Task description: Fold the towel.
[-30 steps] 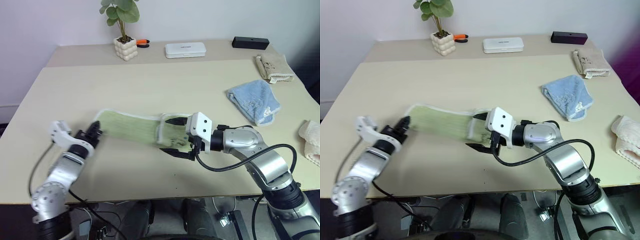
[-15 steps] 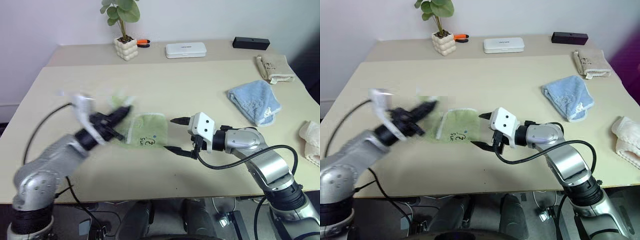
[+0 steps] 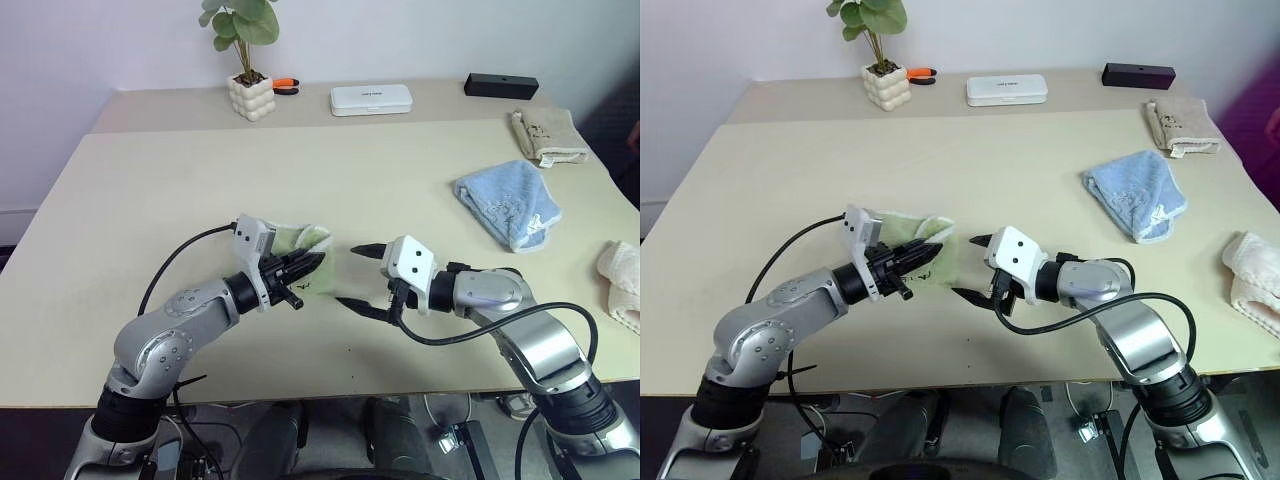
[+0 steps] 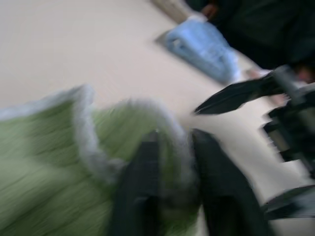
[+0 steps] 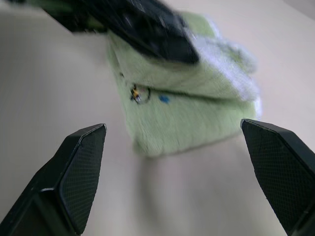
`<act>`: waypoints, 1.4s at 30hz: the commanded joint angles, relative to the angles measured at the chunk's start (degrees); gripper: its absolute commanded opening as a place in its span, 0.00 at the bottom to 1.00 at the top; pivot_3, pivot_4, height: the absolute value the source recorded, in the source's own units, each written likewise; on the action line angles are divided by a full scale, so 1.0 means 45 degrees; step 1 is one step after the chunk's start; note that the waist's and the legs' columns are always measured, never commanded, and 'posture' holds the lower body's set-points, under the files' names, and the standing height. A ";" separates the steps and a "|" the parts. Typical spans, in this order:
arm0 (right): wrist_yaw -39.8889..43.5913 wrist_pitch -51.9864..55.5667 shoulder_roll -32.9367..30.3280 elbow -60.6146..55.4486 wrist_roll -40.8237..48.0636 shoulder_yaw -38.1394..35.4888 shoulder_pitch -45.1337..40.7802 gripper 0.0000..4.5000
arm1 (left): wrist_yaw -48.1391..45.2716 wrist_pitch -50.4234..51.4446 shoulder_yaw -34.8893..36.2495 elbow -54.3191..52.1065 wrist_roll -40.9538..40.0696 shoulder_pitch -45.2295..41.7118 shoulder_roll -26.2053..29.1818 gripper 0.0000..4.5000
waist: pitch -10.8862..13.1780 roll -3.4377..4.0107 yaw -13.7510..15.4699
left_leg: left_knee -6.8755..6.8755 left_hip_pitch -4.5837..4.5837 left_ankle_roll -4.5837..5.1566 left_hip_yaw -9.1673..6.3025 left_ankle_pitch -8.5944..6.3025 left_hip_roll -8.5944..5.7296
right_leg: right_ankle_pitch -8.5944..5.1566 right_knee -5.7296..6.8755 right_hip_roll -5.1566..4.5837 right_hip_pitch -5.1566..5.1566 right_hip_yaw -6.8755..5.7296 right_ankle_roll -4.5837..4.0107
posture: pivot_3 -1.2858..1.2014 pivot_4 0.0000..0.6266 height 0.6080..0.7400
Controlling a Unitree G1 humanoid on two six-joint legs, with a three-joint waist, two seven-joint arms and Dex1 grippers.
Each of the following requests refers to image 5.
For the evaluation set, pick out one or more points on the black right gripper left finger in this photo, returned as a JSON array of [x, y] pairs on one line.
[[73, 177]]

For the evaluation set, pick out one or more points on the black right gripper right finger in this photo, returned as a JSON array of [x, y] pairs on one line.
[[283, 167]]

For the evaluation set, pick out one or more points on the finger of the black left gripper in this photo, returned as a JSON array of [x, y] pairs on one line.
[[73, 20], [157, 32]]

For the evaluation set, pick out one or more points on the light green towel with embroidery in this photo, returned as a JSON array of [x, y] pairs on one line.
[[177, 115]]

